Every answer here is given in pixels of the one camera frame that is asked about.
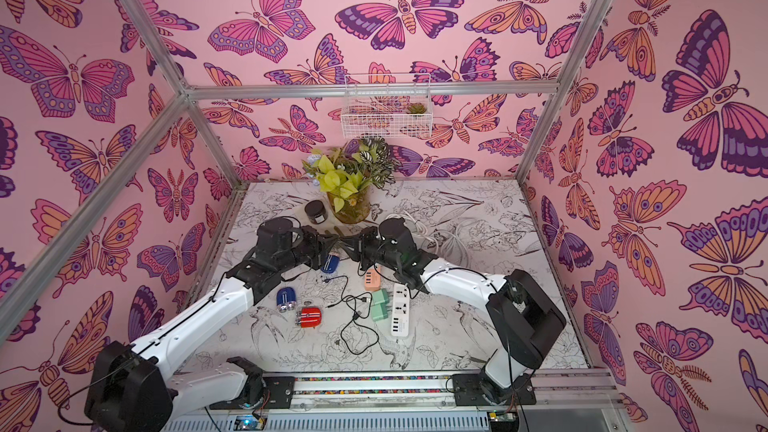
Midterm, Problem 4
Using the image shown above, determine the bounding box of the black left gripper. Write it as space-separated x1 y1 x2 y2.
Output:
276 227 340 276

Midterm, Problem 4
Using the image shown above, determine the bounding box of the pink power strip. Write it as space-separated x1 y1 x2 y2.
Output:
363 266 382 292

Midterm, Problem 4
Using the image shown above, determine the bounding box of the black charging cable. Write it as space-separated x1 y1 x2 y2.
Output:
322 251 382 353

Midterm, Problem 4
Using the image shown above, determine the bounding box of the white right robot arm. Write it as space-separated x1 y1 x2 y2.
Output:
339 218 566 405

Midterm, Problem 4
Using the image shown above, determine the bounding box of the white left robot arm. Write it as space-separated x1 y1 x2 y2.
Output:
84 217 338 431

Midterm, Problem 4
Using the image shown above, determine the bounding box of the small black jar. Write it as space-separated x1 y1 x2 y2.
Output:
304 200 328 225

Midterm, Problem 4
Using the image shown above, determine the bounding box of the green power adapter cube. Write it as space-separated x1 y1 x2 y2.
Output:
369 289 389 322

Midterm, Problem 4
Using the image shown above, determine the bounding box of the white power strip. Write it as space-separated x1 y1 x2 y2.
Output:
390 284 410 337

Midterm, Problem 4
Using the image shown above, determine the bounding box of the potted green artificial plant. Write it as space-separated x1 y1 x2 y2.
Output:
302 137 400 224

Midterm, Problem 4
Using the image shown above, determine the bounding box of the small plant in basket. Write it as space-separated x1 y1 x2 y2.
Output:
407 102 428 115

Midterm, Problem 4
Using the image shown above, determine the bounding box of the white coiled power cord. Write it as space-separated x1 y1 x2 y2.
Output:
407 209 475 271

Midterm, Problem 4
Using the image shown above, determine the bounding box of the white wire wall basket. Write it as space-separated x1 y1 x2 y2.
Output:
339 72 434 140

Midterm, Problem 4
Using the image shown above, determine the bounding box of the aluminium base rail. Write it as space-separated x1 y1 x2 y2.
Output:
139 367 633 431

